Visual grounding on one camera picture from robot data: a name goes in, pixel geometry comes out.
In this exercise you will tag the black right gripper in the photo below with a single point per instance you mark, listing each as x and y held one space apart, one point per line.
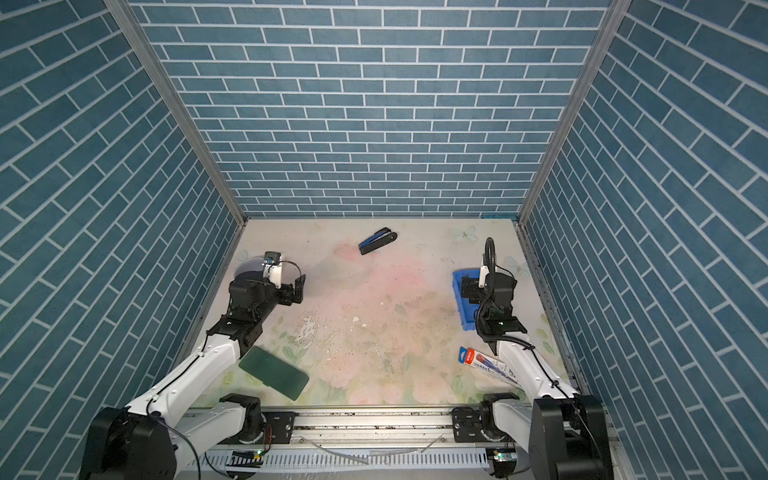
474 291

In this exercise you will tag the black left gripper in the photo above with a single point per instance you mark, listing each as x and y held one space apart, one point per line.
287 297

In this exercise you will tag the blue black screwdriver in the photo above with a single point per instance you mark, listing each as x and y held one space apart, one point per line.
379 239

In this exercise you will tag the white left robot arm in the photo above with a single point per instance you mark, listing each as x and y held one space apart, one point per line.
149 438

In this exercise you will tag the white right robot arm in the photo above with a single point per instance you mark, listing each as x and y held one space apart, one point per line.
542 426

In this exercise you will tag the blue plastic bin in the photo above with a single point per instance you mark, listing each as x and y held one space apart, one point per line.
467 312

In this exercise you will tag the red white toothpaste box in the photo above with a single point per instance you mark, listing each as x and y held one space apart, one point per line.
489 366

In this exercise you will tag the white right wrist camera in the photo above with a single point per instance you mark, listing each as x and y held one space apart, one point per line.
483 273

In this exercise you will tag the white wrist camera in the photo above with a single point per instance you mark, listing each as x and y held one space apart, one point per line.
272 269
483 273

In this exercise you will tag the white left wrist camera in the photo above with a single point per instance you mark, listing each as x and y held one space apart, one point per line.
272 269

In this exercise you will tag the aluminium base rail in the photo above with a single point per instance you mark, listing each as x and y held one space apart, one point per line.
383 429

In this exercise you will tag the white slotted cable duct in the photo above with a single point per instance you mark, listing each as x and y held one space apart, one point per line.
318 461

